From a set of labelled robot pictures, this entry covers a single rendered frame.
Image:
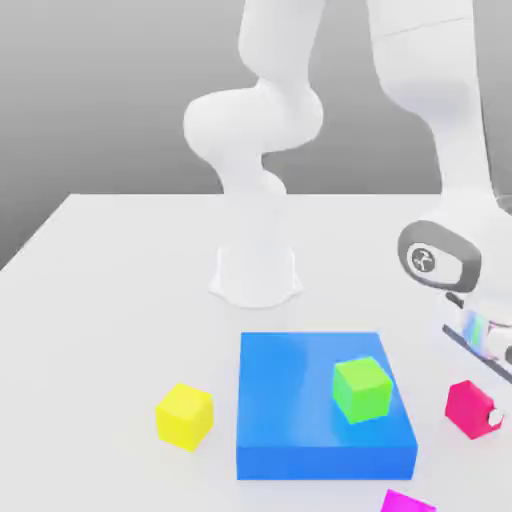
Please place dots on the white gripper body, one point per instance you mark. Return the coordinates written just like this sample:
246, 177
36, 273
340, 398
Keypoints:
486, 362

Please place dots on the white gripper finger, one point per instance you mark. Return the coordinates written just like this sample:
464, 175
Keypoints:
496, 418

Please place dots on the small red cube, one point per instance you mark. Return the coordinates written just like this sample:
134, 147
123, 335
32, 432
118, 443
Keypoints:
466, 408

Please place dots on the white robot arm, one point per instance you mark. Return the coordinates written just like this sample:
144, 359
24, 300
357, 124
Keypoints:
256, 128

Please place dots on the small magenta cube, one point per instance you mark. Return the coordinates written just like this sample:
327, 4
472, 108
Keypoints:
404, 503

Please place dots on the small green cube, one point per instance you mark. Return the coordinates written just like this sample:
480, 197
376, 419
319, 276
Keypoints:
360, 390

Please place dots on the small yellow cube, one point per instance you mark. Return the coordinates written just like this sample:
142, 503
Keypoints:
184, 418

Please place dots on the large blue box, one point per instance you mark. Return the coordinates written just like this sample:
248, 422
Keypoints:
288, 400

